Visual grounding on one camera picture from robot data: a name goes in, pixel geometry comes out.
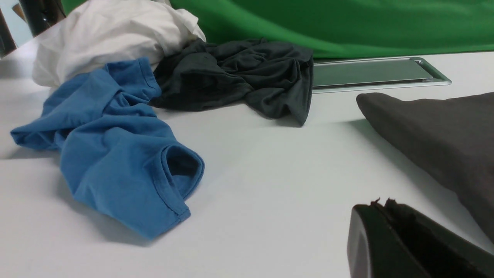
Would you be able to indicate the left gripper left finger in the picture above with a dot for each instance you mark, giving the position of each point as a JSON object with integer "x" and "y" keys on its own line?
{"x": 374, "y": 249}

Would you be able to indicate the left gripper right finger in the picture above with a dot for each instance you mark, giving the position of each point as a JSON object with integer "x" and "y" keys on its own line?
{"x": 441, "y": 252}

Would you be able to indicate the gray long-sleeved shirt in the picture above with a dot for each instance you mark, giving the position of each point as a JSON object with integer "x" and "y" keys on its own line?
{"x": 452, "y": 140}

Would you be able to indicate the blue t-shirt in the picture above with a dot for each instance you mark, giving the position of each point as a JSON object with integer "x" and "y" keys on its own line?
{"x": 117, "y": 156}

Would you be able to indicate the green backdrop cloth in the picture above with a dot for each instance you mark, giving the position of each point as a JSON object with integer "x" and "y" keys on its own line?
{"x": 336, "y": 29}

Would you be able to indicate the dark teal crumpled garment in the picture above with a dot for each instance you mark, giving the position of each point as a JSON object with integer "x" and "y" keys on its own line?
{"x": 273, "y": 78}

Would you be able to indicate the white crumpled garment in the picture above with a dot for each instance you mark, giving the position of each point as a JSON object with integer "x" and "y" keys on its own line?
{"x": 102, "y": 31}

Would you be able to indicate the dark chair in background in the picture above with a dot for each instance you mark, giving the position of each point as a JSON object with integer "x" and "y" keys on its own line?
{"x": 39, "y": 15}

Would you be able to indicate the metal table cable hatch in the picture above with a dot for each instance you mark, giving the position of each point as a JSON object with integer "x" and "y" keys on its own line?
{"x": 375, "y": 74}

